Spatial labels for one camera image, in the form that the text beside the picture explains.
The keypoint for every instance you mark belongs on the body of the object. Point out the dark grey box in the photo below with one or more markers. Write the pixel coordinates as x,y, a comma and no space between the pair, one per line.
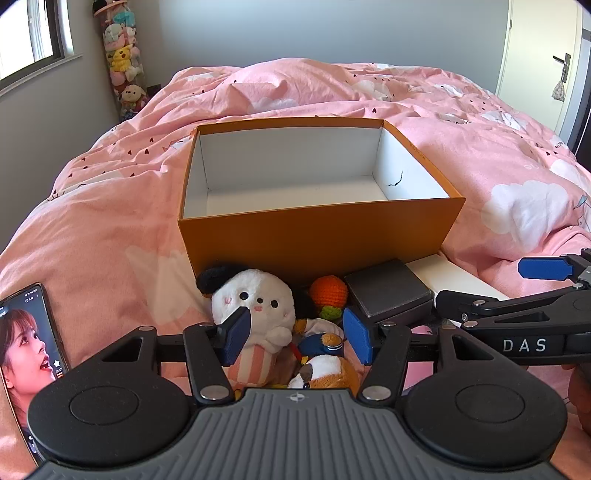
388,286

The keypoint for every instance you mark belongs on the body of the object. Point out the pink printed blanket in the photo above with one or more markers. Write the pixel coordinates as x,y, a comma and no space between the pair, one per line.
115,207

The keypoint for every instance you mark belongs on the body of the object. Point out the window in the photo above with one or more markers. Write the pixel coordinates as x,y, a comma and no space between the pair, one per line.
27,32

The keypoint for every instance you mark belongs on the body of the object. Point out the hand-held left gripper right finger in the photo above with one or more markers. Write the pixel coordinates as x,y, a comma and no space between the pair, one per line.
355,337

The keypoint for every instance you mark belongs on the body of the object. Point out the white glasses case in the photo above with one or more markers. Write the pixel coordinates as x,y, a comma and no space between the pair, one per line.
443,272

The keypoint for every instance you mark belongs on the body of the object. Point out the white door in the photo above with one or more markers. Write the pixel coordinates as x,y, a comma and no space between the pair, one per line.
540,37

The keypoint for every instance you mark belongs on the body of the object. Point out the smartphone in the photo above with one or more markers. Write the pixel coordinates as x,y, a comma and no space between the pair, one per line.
27,341

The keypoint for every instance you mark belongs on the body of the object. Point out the brown and white plush toy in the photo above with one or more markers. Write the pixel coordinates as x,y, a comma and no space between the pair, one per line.
328,371

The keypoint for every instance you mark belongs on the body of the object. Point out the orange cardboard box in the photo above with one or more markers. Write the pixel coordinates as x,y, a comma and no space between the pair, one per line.
277,244

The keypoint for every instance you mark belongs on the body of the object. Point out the white plush toy black ears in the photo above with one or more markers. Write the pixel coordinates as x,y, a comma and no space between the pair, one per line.
263,290

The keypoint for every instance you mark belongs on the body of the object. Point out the sailor duck plush toy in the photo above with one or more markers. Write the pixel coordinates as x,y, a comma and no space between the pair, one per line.
318,344

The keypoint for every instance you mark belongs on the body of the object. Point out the clear tube of plush toys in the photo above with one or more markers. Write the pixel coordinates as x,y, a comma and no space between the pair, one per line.
122,55

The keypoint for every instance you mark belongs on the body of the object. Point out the orange crochet carrot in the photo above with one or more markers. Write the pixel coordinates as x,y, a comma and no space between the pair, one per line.
328,290

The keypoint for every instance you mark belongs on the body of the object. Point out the small hanging pouch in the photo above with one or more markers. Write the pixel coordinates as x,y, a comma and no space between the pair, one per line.
558,91

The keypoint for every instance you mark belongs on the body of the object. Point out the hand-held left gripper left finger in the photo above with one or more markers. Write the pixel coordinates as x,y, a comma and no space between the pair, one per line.
234,337

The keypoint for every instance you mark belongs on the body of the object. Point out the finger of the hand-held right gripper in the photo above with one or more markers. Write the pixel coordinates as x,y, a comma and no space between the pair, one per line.
542,267
489,305

